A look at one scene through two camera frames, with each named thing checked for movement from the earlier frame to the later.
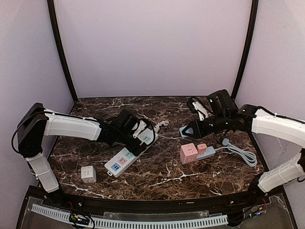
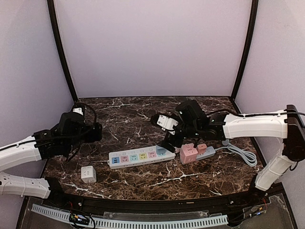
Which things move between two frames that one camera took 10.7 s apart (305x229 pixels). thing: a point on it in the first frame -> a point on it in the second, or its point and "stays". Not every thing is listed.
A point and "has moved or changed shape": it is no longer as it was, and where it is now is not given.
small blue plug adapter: (190, 130) has moved or changed shape
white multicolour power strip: (118, 165) -> (128, 158)
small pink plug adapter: (201, 148) stays
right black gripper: (198, 127) -> (170, 140)
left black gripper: (137, 148) -> (96, 131)
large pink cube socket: (188, 153) stays
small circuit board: (79, 219) stays
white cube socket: (88, 174) stays
